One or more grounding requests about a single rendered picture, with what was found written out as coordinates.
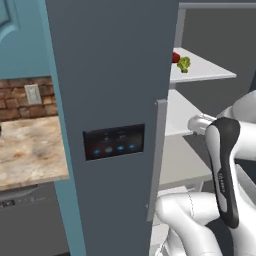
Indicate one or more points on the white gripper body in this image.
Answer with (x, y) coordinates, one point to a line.
(197, 123)

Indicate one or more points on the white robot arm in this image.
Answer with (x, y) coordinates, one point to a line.
(200, 220)

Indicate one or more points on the white fridge shelf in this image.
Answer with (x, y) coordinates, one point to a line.
(183, 163)
(178, 113)
(203, 68)

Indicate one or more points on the green broccoli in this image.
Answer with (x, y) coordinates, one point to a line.
(184, 63)

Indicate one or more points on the red fruit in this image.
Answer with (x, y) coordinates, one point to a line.
(175, 57)

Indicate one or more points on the grey fridge door with screen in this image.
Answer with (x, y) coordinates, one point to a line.
(113, 83)

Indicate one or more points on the teal side panel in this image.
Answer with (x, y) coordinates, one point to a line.
(66, 200)

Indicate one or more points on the grey dishwasher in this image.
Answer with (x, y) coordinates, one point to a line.
(31, 223)

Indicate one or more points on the white wall socket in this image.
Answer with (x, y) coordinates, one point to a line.
(33, 94)

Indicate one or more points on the teal wall cupboard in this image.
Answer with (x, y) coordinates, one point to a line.
(20, 36)

